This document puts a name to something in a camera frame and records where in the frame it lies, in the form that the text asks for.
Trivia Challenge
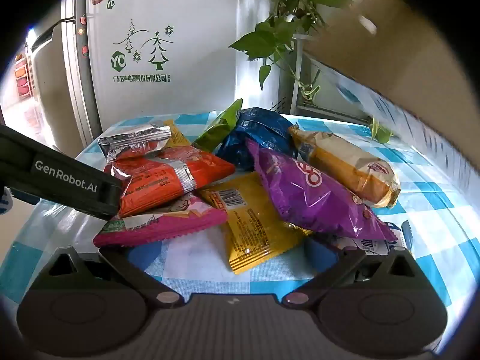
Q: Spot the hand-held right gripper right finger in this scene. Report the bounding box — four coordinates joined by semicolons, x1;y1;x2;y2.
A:
281;247;417;310

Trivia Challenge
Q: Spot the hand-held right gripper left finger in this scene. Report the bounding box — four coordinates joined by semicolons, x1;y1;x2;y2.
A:
45;247;185;310

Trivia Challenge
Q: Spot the pink snack packet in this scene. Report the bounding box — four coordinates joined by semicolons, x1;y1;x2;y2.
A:
93;191;229;248

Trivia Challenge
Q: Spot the silver snack packet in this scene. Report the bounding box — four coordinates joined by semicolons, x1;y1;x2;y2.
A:
97;124;172;164

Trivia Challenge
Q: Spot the large yellow snack packet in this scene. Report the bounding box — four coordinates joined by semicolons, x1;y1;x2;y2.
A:
197;172;312;274

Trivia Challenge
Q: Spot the red snack packet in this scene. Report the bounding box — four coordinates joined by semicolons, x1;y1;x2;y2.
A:
104;148;236;218

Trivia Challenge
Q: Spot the small yellow snack packet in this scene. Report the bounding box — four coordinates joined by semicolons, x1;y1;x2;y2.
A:
163;119;193;149

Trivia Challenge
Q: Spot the orange and cream snack packet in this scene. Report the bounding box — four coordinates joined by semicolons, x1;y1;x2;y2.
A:
288;125;401;209

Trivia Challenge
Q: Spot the blue snack packet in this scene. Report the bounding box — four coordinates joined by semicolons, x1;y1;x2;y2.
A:
215;107;299;171

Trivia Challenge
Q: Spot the green snack packet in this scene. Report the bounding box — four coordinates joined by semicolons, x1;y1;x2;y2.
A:
192;98;244;152

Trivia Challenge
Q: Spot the cardboard box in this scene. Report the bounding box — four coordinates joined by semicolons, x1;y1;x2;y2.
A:
300;0;477;211

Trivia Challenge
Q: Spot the white snack packet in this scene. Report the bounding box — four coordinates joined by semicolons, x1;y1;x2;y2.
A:
400;219;415;256
330;232;407;257

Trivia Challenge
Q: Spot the blue white checkered tablecloth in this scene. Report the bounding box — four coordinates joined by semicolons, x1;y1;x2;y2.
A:
0;110;480;308

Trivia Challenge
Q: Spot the silver refrigerator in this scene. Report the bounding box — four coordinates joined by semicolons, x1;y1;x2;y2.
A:
26;19;91;151

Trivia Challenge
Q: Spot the red shelf rack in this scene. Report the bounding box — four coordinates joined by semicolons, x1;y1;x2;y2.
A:
13;54;34;100

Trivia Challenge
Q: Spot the white freezer with tree print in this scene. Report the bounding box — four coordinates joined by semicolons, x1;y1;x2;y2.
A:
62;0;241;147

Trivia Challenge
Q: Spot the white metal plant stand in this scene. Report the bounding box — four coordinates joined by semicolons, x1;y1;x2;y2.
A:
277;32;319;115

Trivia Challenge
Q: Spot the pothos plant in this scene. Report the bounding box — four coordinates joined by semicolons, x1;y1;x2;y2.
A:
229;0;394;145

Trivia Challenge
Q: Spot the black handle bar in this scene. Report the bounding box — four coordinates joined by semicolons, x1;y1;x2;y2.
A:
32;17;76;50

